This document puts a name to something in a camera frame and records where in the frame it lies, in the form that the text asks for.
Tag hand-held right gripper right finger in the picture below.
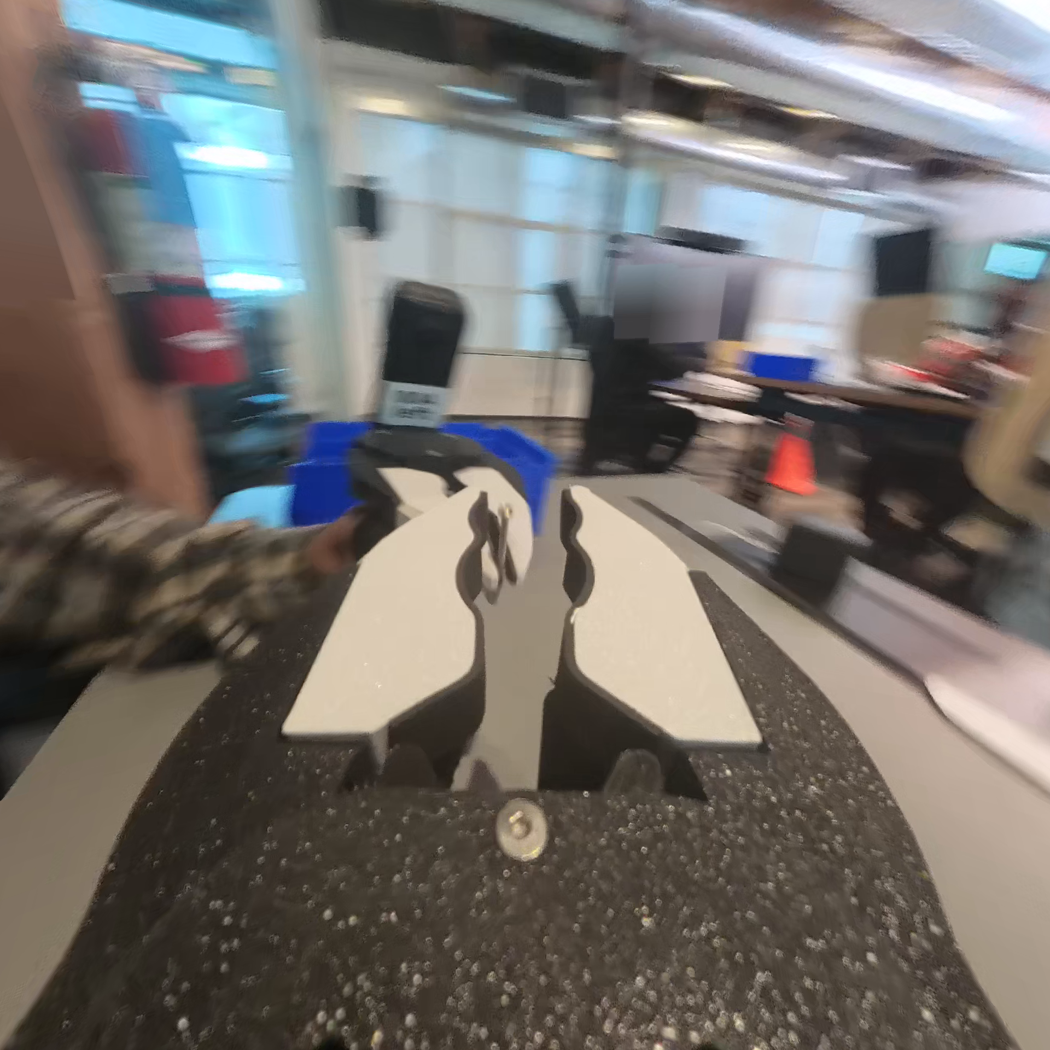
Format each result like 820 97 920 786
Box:
560 485 767 753

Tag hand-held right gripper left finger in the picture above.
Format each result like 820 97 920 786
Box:
281 488 491 768

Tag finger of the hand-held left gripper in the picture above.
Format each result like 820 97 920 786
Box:
380 468 458 523
491 491 536 585

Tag silver steel bolt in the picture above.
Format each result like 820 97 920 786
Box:
492 502 520 585

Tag person's left hand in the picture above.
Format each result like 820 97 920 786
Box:
306 512 360 577

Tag blue plastic bin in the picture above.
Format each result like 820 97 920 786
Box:
289 420 557 526
740 350 821 383

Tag black studio light panel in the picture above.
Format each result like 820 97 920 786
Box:
339 184 385 241

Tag black music stand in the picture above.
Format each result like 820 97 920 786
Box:
548 279 587 387

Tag dark grey power adapter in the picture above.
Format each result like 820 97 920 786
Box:
775 521 851 606

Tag red fire extinguisher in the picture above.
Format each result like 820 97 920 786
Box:
107 107 249 387

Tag orange traffic cone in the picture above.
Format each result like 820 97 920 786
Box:
763 430 820 497

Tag blue inspection tag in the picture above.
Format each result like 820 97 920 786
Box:
135 115 200 247

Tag wooden desk black legs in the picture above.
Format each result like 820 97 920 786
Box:
652 373 985 493

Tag wooden pillar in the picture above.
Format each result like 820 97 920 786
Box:
0 0 206 510

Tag beige cardboard panel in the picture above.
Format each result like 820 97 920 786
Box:
853 295 998 362

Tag black flat screen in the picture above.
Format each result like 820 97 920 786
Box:
872 228 938 298

